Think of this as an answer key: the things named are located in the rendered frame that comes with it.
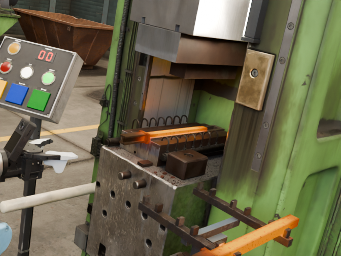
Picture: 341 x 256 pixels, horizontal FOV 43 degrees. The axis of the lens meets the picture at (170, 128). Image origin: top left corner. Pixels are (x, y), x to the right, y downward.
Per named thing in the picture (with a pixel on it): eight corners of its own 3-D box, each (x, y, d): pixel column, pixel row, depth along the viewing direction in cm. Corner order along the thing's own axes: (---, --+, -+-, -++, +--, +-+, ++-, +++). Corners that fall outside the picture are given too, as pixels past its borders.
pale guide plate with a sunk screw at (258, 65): (258, 110, 132) (271, 55, 127) (234, 102, 138) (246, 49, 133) (262, 110, 134) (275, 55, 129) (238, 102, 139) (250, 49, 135)
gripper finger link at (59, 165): (75, 171, 124) (42, 169, 121) (78, 152, 122) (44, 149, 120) (76, 176, 121) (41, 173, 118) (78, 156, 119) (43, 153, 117)
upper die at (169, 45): (175, 63, 138) (180, 32, 135) (134, 50, 150) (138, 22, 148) (249, 66, 168) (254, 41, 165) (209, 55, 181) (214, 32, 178)
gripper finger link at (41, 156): (60, 156, 122) (27, 154, 119) (61, 151, 121) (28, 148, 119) (60, 163, 117) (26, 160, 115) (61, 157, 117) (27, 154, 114)
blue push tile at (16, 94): (20, 104, 167) (28, 87, 168) (4, 100, 169) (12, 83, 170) (22, 105, 168) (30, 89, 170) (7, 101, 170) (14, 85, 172)
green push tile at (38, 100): (42, 111, 164) (50, 93, 165) (25, 106, 166) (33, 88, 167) (45, 112, 165) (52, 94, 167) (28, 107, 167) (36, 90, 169)
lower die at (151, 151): (156, 166, 147) (161, 143, 145) (119, 146, 160) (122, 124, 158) (229, 152, 177) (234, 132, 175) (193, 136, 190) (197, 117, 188)
